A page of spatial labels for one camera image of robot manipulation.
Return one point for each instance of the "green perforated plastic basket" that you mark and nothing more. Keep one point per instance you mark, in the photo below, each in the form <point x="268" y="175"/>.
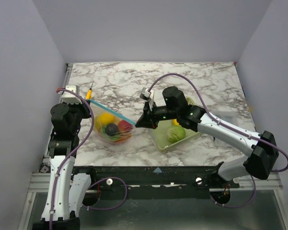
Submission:
<point x="159" y="136"/>

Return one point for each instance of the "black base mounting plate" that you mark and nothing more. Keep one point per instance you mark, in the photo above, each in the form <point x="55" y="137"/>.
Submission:
<point x="145" y="182"/>

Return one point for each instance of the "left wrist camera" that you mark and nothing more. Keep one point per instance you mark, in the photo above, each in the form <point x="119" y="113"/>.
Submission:
<point x="71" y="96"/>

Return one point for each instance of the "clear zip top bag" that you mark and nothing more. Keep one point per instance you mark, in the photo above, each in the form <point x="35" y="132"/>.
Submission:
<point x="98" y="109"/>

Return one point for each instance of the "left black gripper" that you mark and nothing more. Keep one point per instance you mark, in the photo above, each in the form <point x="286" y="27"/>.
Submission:
<point x="85" y="107"/>

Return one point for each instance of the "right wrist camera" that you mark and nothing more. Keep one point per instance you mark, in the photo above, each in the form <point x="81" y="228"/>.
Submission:
<point x="148" y="95"/>

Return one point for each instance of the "yellow toy banana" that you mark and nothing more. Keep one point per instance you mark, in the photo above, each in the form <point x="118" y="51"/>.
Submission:
<point x="175" y="122"/>

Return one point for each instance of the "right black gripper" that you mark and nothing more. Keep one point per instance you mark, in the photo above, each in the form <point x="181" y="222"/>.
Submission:
<point x="149" y="115"/>

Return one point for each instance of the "yellow handled screwdriver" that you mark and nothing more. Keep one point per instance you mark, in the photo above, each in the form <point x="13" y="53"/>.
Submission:
<point x="90" y="94"/>

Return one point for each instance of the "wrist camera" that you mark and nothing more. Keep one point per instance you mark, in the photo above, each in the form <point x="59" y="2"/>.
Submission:
<point x="148" y="95"/>
<point x="71" y="96"/>

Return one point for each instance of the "orange yellow toy fruit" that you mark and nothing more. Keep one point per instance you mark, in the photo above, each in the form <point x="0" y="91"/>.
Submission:
<point x="106" y="118"/>

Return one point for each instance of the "dark red toy fruit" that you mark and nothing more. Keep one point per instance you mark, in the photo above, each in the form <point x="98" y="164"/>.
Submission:
<point x="124" y="126"/>

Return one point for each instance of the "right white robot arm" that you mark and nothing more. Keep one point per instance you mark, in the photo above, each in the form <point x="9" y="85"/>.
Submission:
<point x="258" y="149"/>

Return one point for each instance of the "dark purple toy mangosteen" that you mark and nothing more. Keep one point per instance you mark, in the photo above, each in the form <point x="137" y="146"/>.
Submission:
<point x="111" y="129"/>

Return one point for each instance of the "green toy cabbage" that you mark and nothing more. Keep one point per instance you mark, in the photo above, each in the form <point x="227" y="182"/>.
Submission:
<point x="175" y="133"/>

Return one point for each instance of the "green toy pepper slice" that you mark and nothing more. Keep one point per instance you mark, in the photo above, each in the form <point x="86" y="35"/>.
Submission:
<point x="104" y="135"/>

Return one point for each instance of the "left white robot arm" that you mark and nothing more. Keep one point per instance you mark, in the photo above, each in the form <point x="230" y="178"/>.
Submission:
<point x="66" y="190"/>

